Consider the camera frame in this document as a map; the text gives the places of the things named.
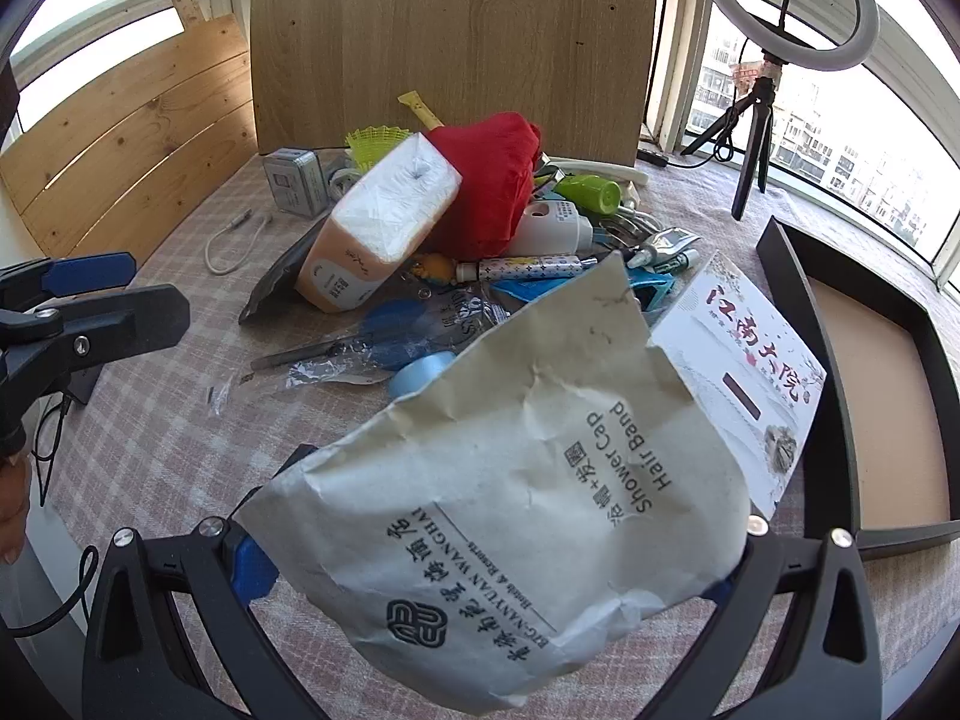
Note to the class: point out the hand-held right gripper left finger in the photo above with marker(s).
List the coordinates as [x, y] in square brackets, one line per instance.
[251, 574]

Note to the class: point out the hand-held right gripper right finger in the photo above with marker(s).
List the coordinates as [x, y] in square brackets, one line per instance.
[739, 592]

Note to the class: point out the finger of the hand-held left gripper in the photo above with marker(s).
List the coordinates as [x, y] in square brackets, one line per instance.
[127, 322]
[90, 270]

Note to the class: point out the grey paper packet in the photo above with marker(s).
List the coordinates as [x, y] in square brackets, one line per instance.
[525, 502]

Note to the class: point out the black tray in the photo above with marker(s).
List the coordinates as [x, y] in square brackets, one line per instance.
[799, 315]

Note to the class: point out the red snack packet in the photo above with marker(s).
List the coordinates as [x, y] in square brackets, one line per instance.
[487, 180]

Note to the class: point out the white plug-in repellent device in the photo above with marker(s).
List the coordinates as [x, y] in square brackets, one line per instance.
[551, 229]

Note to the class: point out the person's left hand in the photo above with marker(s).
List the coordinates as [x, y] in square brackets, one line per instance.
[11, 510]

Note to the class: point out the wooden slat panel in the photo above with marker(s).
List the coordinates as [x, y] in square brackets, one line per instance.
[127, 135]

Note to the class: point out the black foil packet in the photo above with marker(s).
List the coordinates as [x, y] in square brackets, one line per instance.
[281, 277]

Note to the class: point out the grey tin box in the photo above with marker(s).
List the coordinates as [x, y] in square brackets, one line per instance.
[294, 180]

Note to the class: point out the white printed card box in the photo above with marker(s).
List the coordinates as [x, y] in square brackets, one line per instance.
[742, 360]

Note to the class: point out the light blue tape roll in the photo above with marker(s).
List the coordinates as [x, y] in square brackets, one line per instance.
[416, 379]

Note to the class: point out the yellow-green shuttlecock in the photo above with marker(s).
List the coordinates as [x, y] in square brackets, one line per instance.
[371, 146]

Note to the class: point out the yellow paper stick packet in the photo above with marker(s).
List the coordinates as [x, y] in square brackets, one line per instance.
[418, 109]

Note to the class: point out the white patterned tube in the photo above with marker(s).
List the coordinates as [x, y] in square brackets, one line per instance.
[525, 268]

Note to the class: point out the green tube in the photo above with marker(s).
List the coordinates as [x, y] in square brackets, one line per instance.
[589, 193]

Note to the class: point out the large wooden board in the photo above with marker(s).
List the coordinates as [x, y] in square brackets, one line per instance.
[450, 37]

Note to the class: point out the white shoehorn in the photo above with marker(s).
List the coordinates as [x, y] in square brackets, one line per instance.
[600, 167]

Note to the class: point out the black tripod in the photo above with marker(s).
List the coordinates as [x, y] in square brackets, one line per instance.
[754, 135]

